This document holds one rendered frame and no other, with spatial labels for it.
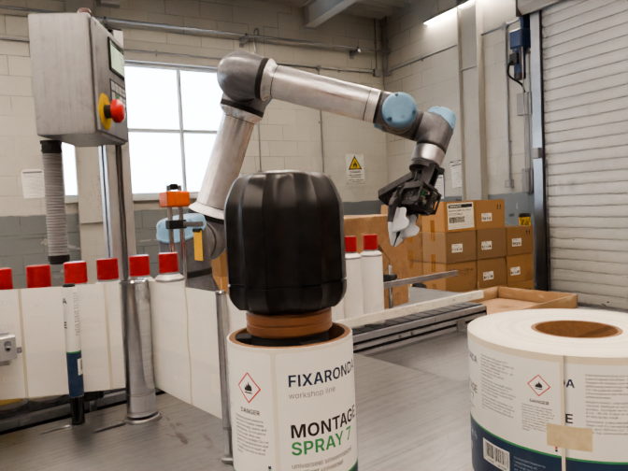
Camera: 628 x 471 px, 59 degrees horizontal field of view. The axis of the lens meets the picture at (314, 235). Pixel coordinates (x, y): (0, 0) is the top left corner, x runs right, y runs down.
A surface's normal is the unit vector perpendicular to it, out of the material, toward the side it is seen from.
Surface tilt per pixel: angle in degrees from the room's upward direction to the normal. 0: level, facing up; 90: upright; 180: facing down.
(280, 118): 90
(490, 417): 90
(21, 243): 90
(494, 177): 90
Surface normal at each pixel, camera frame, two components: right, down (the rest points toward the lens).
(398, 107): -0.13, 0.08
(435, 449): -0.04, -1.00
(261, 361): -0.35, 0.07
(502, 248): 0.53, 0.03
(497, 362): -0.88, 0.07
